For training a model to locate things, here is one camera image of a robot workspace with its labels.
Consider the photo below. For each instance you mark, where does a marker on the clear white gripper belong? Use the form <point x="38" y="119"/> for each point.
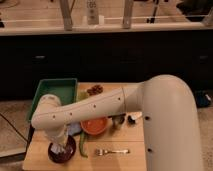
<point x="59" y="139"/>

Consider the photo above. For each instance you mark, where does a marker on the blue towel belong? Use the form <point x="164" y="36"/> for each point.
<point x="74" y="128"/>

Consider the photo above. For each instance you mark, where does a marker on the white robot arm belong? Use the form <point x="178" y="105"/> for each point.
<point x="170" y="120"/>

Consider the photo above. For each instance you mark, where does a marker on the purple bowl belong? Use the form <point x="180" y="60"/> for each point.
<point x="62" y="154"/>

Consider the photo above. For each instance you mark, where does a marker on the orange bowl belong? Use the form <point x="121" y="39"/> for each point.
<point x="95" y="126"/>

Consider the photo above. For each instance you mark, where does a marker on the green chili pepper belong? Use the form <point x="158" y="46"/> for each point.
<point x="81" y="144"/>

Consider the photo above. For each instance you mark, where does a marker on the silver fork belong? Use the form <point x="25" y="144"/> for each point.
<point x="102" y="152"/>

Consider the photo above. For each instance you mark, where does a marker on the green plastic tray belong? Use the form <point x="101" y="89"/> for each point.
<point x="65" y="89"/>

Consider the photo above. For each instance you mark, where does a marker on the brown grape cluster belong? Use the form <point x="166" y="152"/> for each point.
<point x="96" y="89"/>

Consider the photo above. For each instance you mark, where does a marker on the small metal cup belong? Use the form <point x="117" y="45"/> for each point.
<point x="118" y="120"/>

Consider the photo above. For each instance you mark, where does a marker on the black white small object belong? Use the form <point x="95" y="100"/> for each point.
<point x="132" y="118"/>

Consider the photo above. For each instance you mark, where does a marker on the dark blue floor device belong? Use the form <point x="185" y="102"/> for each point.
<point x="203" y="99"/>

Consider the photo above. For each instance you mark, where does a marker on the left wooden post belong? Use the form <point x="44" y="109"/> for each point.
<point x="65" y="10"/>

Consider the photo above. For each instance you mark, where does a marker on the wooden post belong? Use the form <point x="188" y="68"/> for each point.
<point x="128" y="9"/>
<point x="65" y="10"/>

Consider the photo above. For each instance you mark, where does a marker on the right wooden post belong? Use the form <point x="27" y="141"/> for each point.
<point x="128" y="9"/>

